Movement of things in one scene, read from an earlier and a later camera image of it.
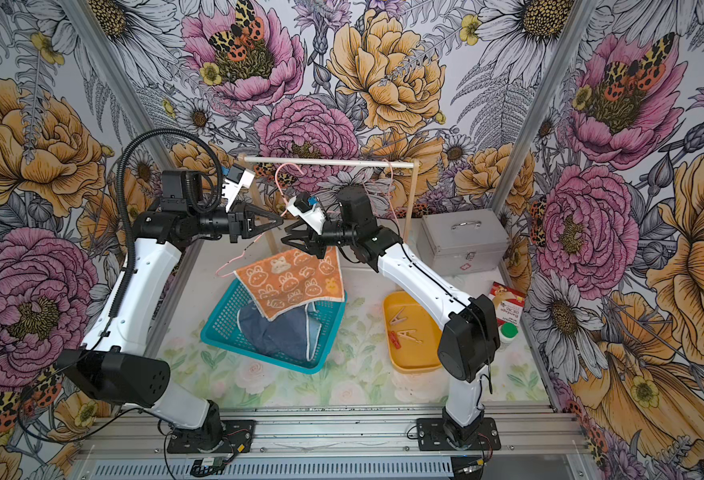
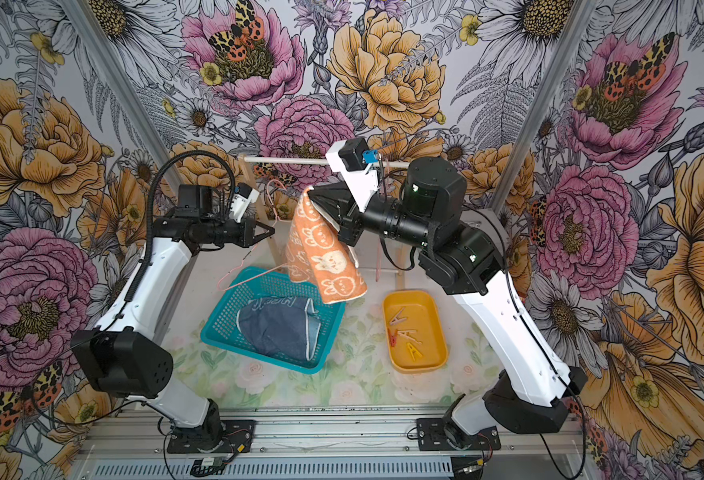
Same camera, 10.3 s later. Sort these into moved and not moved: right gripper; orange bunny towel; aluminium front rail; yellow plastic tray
Moved: right gripper; orange bunny towel
Not moved: yellow plastic tray; aluminium front rail
